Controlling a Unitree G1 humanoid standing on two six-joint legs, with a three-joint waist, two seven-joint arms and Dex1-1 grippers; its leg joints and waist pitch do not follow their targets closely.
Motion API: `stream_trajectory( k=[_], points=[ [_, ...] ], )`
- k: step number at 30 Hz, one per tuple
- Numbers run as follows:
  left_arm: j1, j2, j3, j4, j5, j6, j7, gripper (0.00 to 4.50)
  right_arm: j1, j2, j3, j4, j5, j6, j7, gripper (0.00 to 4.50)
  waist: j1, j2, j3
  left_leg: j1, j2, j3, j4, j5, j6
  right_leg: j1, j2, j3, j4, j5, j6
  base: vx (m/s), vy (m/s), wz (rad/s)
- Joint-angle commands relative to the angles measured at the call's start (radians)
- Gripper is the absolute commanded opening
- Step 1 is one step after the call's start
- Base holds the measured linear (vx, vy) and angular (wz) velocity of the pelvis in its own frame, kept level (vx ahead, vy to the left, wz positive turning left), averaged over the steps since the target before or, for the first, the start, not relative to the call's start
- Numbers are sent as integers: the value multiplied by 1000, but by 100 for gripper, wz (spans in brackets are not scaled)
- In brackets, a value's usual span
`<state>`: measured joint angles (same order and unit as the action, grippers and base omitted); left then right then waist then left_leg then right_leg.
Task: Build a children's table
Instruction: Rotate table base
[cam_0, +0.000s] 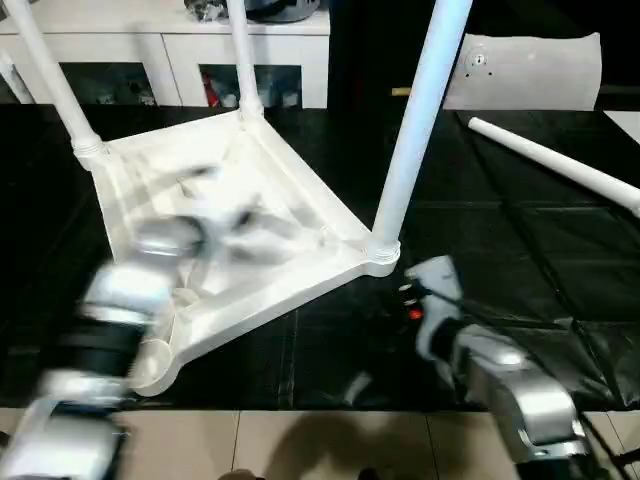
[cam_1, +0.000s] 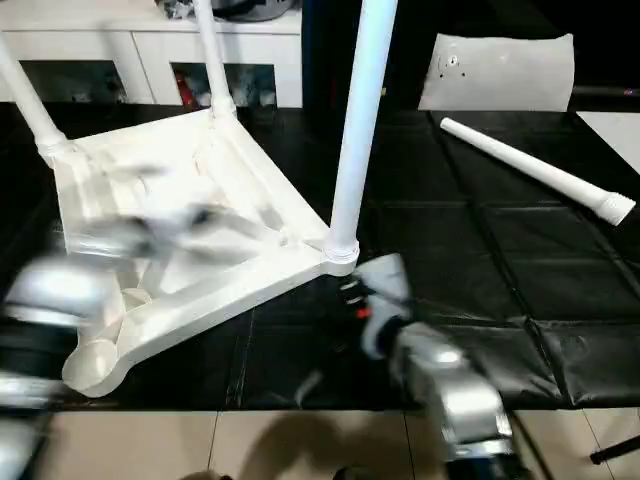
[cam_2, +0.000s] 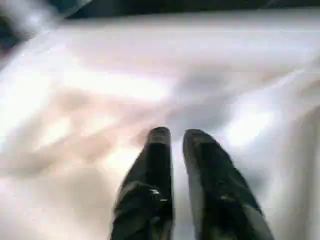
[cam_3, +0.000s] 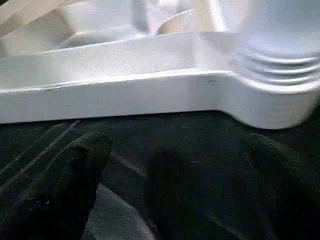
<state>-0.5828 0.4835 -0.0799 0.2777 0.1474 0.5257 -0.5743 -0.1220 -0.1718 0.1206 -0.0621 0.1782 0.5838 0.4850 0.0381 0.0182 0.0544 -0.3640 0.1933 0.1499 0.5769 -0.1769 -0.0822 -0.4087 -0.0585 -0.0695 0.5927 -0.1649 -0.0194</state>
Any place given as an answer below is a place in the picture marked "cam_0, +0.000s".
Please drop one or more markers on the white plastic table leg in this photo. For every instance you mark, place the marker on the white plastic table leg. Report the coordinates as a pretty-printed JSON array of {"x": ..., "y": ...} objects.
[
  {"x": 243, "y": 60},
  {"x": 50, "y": 80},
  {"x": 560, "y": 165},
  {"x": 415, "y": 130}
]

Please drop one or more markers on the black work mat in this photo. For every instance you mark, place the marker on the black work mat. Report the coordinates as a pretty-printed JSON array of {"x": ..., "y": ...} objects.
[{"x": 520, "y": 280}]

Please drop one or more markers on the small yellow label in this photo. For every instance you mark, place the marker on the small yellow label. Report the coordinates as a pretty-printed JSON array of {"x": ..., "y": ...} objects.
[{"x": 400, "y": 92}]

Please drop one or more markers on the black robot left foot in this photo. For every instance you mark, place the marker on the black robot left foot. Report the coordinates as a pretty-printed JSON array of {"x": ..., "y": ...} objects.
[{"x": 240, "y": 474}]

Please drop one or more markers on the black cabinet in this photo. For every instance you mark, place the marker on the black cabinet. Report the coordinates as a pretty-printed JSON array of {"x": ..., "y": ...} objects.
[{"x": 370, "y": 50}]

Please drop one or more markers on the white plastic bag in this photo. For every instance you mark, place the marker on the white plastic bag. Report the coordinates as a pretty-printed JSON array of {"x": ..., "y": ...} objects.
[{"x": 525, "y": 70}]

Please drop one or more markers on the white side table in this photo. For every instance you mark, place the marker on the white side table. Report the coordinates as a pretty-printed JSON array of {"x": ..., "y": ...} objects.
[{"x": 625, "y": 125}]

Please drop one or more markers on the red bottle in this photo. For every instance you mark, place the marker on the red bottle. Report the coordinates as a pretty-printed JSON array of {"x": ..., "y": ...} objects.
[{"x": 210, "y": 92}]

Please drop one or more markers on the black rice cooker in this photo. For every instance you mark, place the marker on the black rice cooker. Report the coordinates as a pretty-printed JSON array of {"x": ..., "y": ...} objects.
[{"x": 285, "y": 10}]

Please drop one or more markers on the dark tangled clutter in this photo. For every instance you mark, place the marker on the dark tangled clutter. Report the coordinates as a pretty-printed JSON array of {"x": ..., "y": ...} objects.
[{"x": 207, "y": 8}]

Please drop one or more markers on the white cabinet with glass doors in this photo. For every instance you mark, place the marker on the white cabinet with glass doors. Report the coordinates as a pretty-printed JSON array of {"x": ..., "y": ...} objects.
[{"x": 130, "y": 55}]

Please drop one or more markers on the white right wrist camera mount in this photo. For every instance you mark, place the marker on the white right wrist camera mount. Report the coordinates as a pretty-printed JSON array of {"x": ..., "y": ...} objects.
[{"x": 435, "y": 285}]

